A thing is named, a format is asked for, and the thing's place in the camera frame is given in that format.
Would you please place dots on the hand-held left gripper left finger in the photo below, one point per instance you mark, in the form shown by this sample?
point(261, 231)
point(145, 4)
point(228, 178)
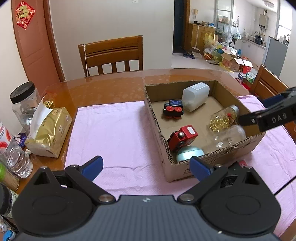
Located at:
point(92, 166)

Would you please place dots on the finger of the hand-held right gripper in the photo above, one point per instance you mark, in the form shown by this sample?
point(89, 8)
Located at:
point(275, 100)
point(248, 120)

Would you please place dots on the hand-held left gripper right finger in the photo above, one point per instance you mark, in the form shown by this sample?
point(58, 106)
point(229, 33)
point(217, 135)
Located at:
point(199, 166)

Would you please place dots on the teal round case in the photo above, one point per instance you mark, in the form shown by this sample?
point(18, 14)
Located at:
point(189, 154)

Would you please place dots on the clear plastic jar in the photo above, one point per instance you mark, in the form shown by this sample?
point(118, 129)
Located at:
point(231, 136)

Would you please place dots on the gold-capped pill bottle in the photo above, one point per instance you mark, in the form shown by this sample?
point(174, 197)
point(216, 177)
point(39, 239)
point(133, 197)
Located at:
point(222, 119)

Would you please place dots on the red toy train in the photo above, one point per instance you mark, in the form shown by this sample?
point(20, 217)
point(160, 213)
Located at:
point(183, 136)

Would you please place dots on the cardboard box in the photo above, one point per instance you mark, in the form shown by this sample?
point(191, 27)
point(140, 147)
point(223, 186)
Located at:
point(235, 61)
point(161, 139)

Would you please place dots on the white plastic bottle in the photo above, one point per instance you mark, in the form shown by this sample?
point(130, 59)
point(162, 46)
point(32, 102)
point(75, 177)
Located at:
point(195, 97)

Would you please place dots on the black and blue toy train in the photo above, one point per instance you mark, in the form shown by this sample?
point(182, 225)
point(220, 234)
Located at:
point(173, 109)

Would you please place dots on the wooden chair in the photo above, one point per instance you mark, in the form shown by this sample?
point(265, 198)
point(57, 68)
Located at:
point(266, 83)
point(111, 51)

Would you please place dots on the pink cloth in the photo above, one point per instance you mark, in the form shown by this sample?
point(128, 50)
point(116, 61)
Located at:
point(115, 139)

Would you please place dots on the grey refrigerator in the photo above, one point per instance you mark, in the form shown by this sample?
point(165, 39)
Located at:
point(275, 56)

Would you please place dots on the small red packet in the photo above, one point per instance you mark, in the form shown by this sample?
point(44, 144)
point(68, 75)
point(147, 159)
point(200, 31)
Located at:
point(242, 163)

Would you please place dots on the cardboard box on floor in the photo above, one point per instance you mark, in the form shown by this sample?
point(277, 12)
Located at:
point(235, 61)

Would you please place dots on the gold tissue pack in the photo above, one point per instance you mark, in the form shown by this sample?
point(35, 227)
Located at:
point(50, 129)

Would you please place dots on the clear water bottle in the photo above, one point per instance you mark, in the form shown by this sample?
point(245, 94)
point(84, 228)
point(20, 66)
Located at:
point(17, 160)

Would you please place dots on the purple foil wrappers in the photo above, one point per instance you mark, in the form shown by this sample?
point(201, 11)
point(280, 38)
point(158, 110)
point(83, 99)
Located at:
point(20, 140)

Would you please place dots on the yellow plastic bags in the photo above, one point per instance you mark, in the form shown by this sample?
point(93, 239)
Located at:
point(210, 45)

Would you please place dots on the small green-lidded jar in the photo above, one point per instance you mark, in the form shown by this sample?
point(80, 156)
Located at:
point(8, 179)

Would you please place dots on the dark slippers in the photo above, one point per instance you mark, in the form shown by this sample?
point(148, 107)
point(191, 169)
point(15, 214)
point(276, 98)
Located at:
point(187, 55)

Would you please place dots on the dark jar with green label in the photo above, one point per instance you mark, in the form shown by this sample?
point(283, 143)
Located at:
point(7, 201)

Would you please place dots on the clear jar with black lid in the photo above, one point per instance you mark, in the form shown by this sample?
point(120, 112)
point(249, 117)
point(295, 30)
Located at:
point(23, 102)

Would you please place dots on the wooden cabinet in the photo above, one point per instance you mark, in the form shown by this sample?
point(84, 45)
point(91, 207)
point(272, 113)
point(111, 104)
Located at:
point(200, 36)

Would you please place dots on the dark blue door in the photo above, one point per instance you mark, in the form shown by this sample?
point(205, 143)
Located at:
point(181, 25)

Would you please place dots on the brown wooden door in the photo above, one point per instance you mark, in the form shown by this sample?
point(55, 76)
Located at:
point(34, 58)

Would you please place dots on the red door decoration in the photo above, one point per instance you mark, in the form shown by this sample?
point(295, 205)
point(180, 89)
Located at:
point(25, 14)

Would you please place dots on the wall water heater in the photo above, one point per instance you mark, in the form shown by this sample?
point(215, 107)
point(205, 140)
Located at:
point(263, 20)

